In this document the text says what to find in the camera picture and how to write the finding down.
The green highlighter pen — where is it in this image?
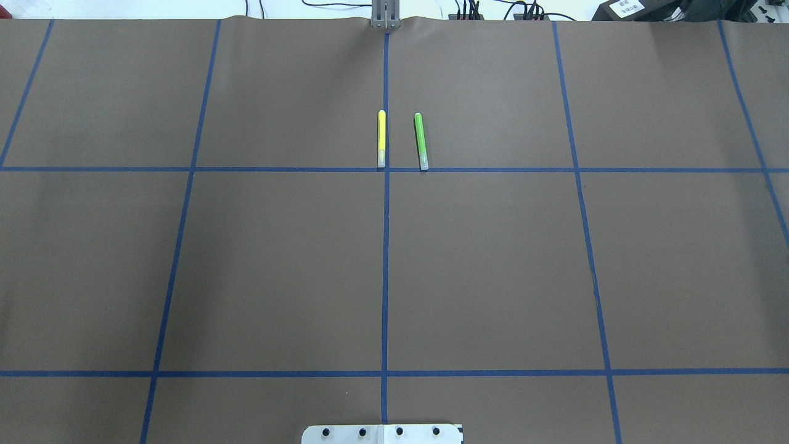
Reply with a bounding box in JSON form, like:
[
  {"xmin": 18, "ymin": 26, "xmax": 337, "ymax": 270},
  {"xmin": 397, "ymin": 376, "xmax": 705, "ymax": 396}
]
[{"xmin": 414, "ymin": 112, "xmax": 429, "ymax": 171}]

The yellow highlighter pen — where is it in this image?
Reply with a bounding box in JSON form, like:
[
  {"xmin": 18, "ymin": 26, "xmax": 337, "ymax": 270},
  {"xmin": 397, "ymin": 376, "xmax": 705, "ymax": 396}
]
[{"xmin": 377, "ymin": 109, "xmax": 387, "ymax": 169}]

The brown paper table mat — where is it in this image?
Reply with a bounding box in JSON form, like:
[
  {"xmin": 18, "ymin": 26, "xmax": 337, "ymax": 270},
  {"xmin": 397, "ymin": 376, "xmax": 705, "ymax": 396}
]
[{"xmin": 2, "ymin": 16, "xmax": 787, "ymax": 443}]

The aluminium frame post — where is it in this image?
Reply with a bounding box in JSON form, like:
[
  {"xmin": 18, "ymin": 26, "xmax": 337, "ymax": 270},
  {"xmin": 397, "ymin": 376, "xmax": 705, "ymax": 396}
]
[{"xmin": 371, "ymin": 0, "xmax": 402, "ymax": 31}]

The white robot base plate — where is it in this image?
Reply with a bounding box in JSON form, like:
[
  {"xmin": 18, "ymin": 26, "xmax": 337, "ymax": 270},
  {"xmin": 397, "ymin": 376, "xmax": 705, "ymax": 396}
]
[{"xmin": 301, "ymin": 424, "xmax": 464, "ymax": 443}]

